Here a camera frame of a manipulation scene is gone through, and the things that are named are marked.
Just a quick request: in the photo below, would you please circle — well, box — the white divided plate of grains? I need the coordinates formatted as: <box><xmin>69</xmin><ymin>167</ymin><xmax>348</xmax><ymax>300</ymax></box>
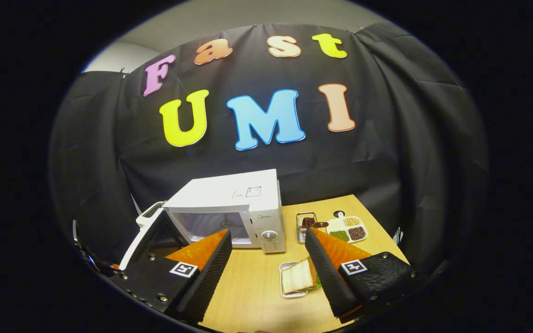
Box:
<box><xmin>326</xmin><ymin>210</ymin><xmax>369</xmax><ymax>244</ymax></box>

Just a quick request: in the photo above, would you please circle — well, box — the white toaster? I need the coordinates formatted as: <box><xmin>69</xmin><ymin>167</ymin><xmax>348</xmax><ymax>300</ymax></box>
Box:
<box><xmin>136</xmin><ymin>201</ymin><xmax>167</xmax><ymax>228</ymax></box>

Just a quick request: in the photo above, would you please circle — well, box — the small metal wire basket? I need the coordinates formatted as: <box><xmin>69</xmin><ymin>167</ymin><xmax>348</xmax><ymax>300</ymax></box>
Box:
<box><xmin>296</xmin><ymin>212</ymin><xmax>318</xmax><ymax>244</ymax></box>

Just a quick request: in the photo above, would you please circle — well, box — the black backdrop cloth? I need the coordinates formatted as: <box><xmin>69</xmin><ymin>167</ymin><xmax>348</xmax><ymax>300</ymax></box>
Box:
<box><xmin>49</xmin><ymin>23</ymin><xmax>489</xmax><ymax>278</ymax></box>

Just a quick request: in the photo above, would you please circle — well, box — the white microwave oven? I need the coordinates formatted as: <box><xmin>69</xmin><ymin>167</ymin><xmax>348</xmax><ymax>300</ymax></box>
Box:
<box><xmin>118</xmin><ymin>169</ymin><xmax>287</xmax><ymax>271</ymax></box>

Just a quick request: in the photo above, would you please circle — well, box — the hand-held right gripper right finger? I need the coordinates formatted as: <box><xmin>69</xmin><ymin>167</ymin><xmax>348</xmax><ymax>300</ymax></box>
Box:
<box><xmin>304</xmin><ymin>227</ymin><xmax>419</xmax><ymax>325</ymax></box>

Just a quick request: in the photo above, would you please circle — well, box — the small metal tray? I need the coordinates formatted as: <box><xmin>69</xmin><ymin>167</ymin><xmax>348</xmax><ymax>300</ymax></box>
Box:
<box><xmin>279</xmin><ymin>260</ymin><xmax>316</xmax><ymax>299</ymax></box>

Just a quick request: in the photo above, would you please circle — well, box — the sandwich with lettuce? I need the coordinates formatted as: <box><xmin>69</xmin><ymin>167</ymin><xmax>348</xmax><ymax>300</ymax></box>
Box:
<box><xmin>282</xmin><ymin>258</ymin><xmax>320</xmax><ymax>294</ymax></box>

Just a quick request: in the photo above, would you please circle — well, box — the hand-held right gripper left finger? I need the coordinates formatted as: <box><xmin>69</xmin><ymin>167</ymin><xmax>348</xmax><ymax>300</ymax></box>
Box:
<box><xmin>109</xmin><ymin>229</ymin><xmax>233</xmax><ymax>324</ymax></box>

